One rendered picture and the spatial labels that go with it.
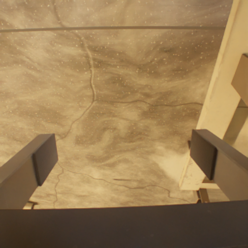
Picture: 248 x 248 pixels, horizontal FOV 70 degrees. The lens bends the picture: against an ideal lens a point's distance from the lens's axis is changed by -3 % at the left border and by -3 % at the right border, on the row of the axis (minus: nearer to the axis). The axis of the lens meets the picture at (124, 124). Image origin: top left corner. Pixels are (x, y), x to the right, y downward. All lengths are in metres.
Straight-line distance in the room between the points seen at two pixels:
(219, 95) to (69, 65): 0.71
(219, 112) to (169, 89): 0.27
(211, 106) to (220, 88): 0.09
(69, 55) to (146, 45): 0.38
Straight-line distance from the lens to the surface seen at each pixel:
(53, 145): 0.16
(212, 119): 0.92
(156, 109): 1.06
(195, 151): 0.17
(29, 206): 2.37
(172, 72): 0.96
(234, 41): 0.76
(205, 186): 1.37
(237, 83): 0.79
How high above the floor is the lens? 0.86
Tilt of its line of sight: 49 degrees down
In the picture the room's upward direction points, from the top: 173 degrees counter-clockwise
